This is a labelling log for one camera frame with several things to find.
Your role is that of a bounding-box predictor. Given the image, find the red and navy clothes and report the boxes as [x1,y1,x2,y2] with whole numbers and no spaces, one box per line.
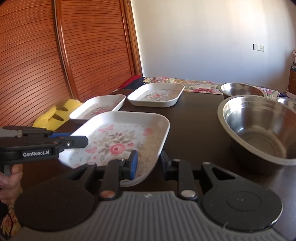
[119,75,145,90]

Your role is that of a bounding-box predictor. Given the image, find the white wall switch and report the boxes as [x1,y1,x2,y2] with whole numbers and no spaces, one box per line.
[253,44,264,52]

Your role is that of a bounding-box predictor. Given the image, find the floral square plate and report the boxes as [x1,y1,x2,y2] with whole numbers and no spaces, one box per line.
[69,94,126,123]
[127,83,185,108]
[59,111,170,187]

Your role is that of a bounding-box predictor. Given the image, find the floral bed blanket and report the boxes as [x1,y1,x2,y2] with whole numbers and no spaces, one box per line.
[142,76,282,99]

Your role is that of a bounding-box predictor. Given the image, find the person's left hand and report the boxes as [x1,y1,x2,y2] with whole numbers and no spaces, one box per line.
[0,164,23,205]

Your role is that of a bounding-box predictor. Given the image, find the wooden louvered wardrobe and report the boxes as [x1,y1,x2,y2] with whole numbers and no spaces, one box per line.
[1,1,142,126]

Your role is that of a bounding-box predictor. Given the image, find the wooden side cabinet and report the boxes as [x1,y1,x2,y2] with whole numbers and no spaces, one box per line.
[288,69,296,95]

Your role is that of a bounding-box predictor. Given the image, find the large steel bowl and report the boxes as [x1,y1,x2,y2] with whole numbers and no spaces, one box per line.
[217,95,295,166]

